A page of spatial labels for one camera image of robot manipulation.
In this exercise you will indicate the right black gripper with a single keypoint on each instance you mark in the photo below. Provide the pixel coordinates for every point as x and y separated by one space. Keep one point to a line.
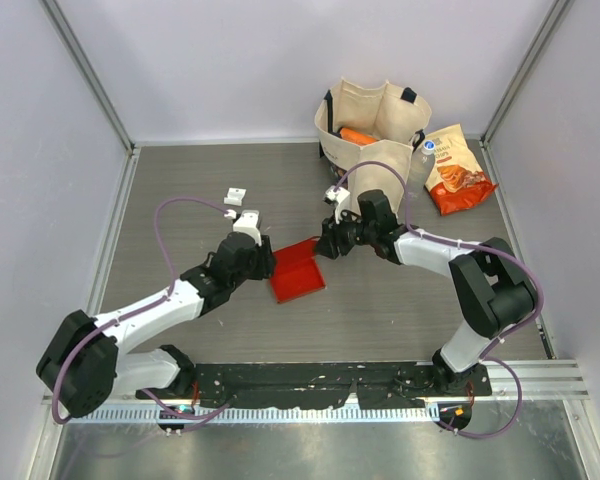
325 246

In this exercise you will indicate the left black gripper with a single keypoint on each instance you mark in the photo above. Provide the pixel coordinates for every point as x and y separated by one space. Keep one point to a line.
266 260

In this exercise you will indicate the red cardboard paper box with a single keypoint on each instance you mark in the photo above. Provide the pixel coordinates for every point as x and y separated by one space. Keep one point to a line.
296 272

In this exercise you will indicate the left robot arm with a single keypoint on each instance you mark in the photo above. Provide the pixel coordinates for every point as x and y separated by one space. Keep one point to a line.
90 359

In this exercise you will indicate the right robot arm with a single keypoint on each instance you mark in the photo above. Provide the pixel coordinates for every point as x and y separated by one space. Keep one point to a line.
494 291

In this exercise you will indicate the orange item in bag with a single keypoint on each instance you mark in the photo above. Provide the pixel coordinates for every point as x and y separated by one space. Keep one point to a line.
355 137

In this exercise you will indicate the beige canvas tote bag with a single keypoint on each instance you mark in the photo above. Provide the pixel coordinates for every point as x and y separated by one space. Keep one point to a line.
396 116

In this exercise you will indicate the clear plastic water bottle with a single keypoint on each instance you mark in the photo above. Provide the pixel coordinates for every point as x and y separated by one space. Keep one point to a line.
422 163

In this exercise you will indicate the orange chips bag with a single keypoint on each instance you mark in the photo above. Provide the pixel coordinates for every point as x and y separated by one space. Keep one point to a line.
457 182

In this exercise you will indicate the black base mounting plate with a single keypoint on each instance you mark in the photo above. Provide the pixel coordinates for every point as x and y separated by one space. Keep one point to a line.
319 386

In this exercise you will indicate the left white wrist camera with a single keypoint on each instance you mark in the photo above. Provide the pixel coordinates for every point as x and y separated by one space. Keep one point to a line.
246 222

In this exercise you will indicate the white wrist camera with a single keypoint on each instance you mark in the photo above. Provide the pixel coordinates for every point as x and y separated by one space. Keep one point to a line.
246 222
340 199

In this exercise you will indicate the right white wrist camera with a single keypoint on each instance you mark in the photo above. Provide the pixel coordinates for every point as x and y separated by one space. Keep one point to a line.
340 199

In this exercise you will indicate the small white plastic bracket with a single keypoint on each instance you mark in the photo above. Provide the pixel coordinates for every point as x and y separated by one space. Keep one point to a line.
234 197

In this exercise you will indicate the slotted cable duct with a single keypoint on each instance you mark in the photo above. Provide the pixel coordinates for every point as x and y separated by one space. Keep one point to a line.
349 413

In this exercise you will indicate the left aluminium frame post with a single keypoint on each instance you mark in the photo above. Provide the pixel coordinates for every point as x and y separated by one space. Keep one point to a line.
84 66

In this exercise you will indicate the aluminium frame post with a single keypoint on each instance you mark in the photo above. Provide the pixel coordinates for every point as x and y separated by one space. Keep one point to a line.
84 66
547 29

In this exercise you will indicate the right aluminium frame post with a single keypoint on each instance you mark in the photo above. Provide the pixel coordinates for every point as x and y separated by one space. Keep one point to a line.
547 29

